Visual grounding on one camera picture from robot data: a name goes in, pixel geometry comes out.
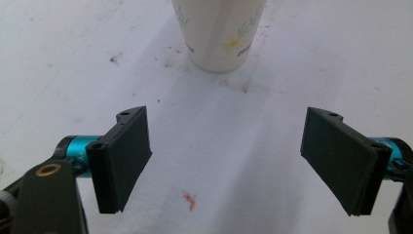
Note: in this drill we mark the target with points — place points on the flower print paper cup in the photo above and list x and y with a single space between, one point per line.
220 35

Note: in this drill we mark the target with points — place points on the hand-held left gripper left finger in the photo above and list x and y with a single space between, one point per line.
123 159

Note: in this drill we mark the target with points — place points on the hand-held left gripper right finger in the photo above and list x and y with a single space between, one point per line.
341 162

